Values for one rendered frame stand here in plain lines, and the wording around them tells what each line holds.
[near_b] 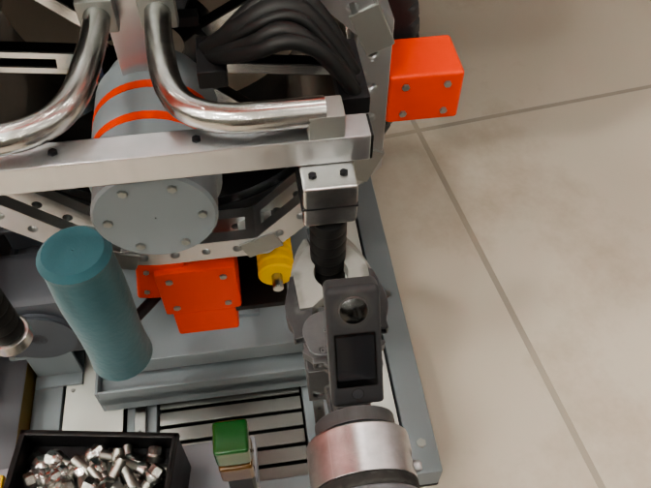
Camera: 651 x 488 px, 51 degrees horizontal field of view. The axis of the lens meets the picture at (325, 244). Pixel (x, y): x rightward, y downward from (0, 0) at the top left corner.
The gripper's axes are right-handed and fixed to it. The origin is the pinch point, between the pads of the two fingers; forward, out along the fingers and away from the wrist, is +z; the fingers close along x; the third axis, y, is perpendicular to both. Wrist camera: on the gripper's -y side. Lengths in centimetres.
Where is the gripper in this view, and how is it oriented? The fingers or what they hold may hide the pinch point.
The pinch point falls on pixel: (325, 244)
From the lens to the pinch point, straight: 70.8
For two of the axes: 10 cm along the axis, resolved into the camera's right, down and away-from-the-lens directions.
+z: -1.4, -7.8, 6.1
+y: 0.0, 6.1, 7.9
